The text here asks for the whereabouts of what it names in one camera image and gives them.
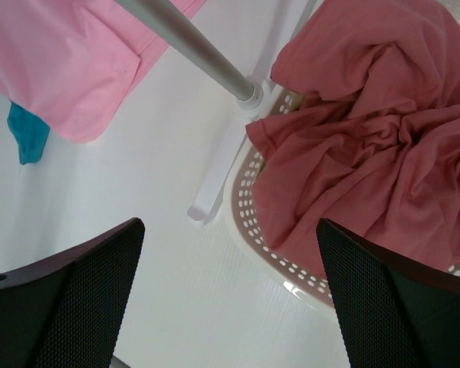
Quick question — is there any metal clothes rack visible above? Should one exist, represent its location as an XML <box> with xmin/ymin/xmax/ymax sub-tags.
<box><xmin>119</xmin><ymin>1</ymin><xmax>316</xmax><ymax>227</ymax></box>

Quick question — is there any light pink t shirt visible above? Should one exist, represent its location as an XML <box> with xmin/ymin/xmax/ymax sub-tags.
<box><xmin>0</xmin><ymin>0</ymin><xmax>206</xmax><ymax>143</ymax></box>

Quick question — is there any coral red t shirt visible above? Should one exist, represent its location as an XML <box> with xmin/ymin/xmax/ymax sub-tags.
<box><xmin>247</xmin><ymin>1</ymin><xmax>460</xmax><ymax>276</ymax></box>

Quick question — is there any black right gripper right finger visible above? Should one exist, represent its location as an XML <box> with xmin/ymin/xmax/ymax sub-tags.
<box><xmin>316</xmin><ymin>218</ymin><xmax>460</xmax><ymax>367</ymax></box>

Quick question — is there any white perforated plastic basket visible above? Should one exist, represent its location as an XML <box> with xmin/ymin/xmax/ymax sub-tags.
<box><xmin>222</xmin><ymin>0</ymin><xmax>460</xmax><ymax>312</ymax></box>

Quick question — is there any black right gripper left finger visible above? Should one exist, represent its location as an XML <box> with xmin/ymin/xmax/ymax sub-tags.
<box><xmin>0</xmin><ymin>218</ymin><xmax>145</xmax><ymax>367</ymax></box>

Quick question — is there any teal t shirt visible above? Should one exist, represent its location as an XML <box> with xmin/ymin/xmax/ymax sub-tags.
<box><xmin>7</xmin><ymin>103</ymin><xmax>51</xmax><ymax>166</ymax></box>

